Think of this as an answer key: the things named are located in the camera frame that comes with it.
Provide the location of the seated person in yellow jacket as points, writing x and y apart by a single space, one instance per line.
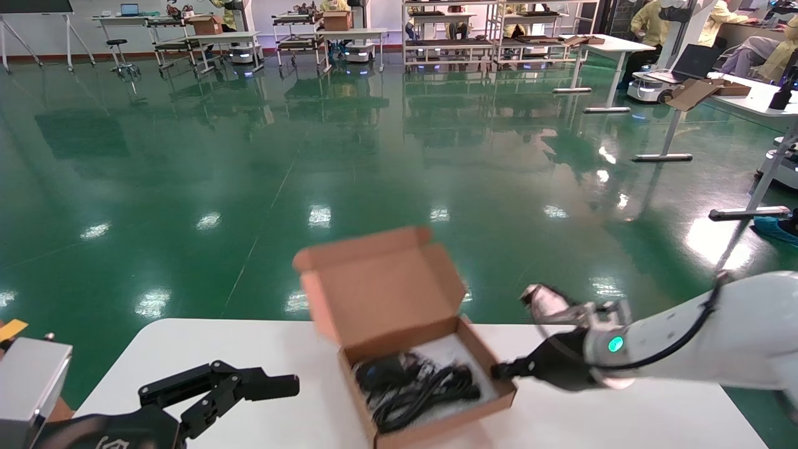
717 22

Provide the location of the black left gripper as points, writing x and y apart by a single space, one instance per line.
112 433

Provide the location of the small open laptop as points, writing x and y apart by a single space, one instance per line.
129 10

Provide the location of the yellow tag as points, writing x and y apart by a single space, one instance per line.
12 329

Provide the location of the black laptop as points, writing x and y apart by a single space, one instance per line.
695 61

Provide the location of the white table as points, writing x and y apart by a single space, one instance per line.
218 36
617 45
355 32

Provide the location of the white desk with laptop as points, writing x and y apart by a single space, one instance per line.
124 19

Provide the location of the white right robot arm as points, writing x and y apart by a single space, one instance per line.
717 337

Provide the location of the seated person with grey trousers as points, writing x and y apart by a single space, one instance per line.
748 53

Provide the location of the brown cardboard storage box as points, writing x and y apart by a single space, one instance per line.
380 293

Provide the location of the white robot with column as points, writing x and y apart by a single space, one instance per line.
679 31

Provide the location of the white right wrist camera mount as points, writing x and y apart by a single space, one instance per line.
555 302

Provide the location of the person with blue shoe cover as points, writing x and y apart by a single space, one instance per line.
776 227

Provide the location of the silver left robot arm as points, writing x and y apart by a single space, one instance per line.
31 386

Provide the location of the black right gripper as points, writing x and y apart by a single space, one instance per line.
564 365

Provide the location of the white printed instruction sheet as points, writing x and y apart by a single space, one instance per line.
461 352

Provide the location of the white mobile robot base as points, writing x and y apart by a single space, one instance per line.
240 55
358 55
779 168

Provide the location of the long white desk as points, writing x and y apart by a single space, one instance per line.
754 103

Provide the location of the flat open cardboard box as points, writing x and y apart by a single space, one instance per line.
695 93

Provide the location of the metal shelving rack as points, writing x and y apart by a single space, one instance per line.
542 40
449 43

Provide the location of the metal cart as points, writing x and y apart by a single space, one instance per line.
299 43

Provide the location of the black stool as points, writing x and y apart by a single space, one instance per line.
116 43

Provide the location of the dark display board on stand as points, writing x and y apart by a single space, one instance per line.
31 6

